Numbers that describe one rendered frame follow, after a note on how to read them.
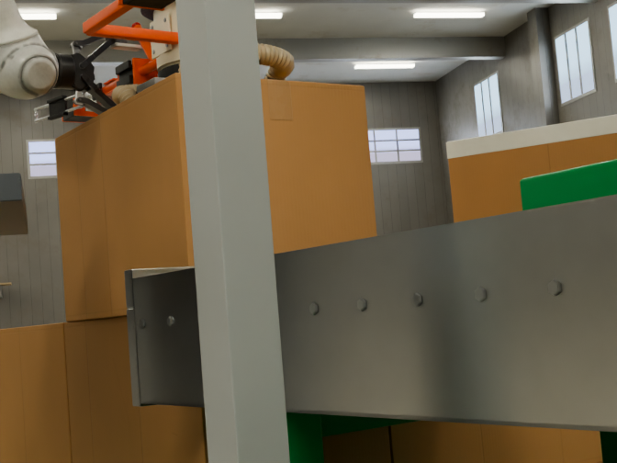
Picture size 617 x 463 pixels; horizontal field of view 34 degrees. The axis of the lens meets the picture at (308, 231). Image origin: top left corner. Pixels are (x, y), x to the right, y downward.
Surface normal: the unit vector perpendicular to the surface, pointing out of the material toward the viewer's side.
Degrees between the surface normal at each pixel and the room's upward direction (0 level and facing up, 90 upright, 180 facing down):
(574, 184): 90
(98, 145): 90
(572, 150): 90
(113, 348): 90
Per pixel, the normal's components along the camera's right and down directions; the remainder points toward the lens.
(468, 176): -0.49, -0.03
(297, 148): 0.55, -0.11
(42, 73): 0.61, 0.33
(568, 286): -0.82, 0.02
